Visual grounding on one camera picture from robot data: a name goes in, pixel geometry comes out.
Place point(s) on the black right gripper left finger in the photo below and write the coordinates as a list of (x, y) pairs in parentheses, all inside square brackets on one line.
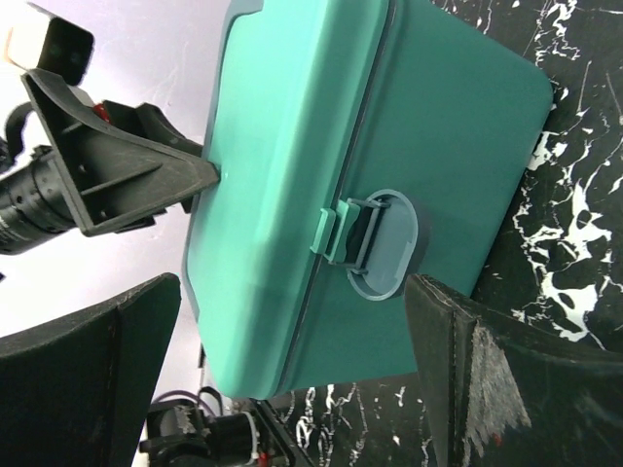
[(75, 391)]

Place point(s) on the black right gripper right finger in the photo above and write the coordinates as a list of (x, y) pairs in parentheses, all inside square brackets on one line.
[(499, 392)]

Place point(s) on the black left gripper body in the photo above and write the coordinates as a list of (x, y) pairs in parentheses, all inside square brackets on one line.
[(33, 210)]

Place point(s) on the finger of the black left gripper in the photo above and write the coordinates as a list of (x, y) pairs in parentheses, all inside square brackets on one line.
[(149, 122), (109, 178)]

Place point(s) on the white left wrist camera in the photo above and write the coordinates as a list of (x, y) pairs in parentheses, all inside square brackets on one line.
[(33, 37)]

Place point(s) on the teal medicine kit box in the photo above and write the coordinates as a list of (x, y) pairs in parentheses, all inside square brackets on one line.
[(357, 142)]

